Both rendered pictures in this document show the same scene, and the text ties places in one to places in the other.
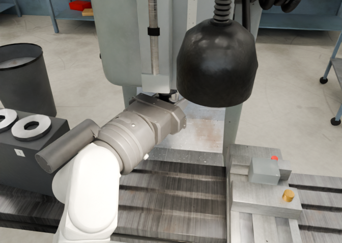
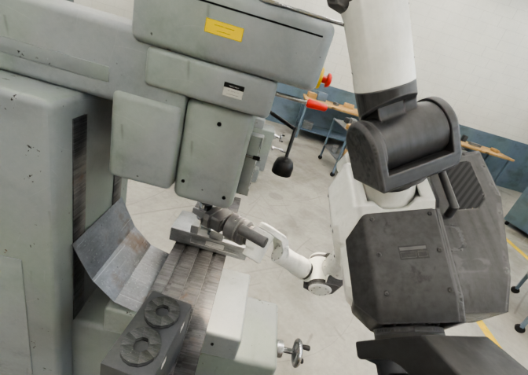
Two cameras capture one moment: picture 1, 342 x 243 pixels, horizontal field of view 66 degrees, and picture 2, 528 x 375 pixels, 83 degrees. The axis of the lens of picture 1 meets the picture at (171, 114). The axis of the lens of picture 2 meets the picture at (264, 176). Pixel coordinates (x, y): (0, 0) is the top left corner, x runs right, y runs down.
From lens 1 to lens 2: 1.05 m
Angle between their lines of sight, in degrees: 83
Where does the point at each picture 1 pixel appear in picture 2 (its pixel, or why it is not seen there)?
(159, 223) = (214, 282)
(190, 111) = (118, 237)
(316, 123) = not seen: hidden behind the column
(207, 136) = (137, 243)
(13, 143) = (179, 325)
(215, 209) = (207, 255)
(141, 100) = (214, 213)
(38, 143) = (184, 306)
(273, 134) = not seen: hidden behind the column
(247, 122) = not seen: outside the picture
